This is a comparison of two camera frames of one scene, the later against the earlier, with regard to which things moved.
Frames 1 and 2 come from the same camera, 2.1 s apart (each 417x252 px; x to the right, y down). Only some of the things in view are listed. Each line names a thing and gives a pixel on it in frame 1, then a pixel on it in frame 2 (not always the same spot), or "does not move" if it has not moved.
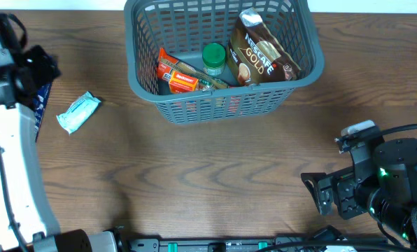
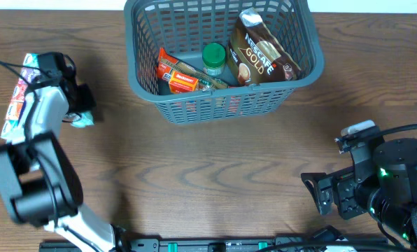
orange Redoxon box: (180, 82) does not move
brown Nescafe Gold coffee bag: (253, 57) does not move
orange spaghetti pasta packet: (167, 64) does not move
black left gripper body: (40, 70) to (87, 96)
